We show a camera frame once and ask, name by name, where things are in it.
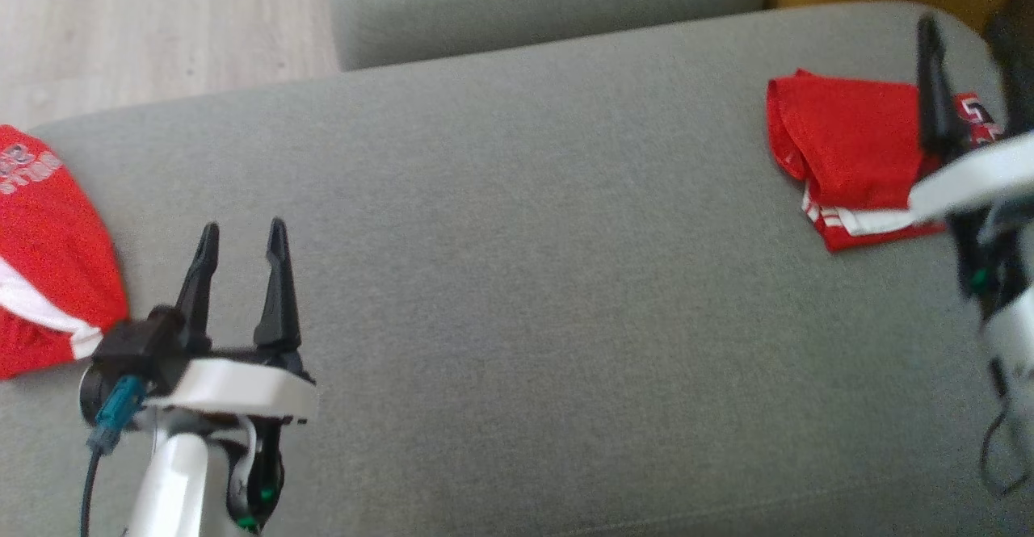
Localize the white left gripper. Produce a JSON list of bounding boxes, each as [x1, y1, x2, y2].
[[145, 216, 318, 422]]

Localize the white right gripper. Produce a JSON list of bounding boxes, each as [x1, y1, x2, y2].
[[909, 15, 1034, 223]]

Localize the red t-shirt white sleeves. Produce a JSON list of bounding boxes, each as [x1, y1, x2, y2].
[[766, 69, 1007, 254]]

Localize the red printed garment white stripe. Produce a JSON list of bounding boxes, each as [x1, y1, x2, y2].
[[0, 124, 130, 380]]

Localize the grey fabric sofa seat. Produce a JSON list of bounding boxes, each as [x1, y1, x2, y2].
[[0, 0, 1034, 537]]

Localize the grey sofa backrest block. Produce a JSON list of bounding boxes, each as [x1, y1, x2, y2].
[[330, 0, 768, 72]]

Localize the teal left camera connector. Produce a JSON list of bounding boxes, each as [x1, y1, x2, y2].
[[86, 375, 149, 453]]

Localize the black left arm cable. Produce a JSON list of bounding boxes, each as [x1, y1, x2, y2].
[[78, 447, 103, 537]]

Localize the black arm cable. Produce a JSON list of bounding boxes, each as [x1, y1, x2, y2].
[[78, 447, 103, 537], [980, 359, 1034, 497]]

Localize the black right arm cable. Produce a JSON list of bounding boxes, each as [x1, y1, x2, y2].
[[980, 359, 1034, 497]]

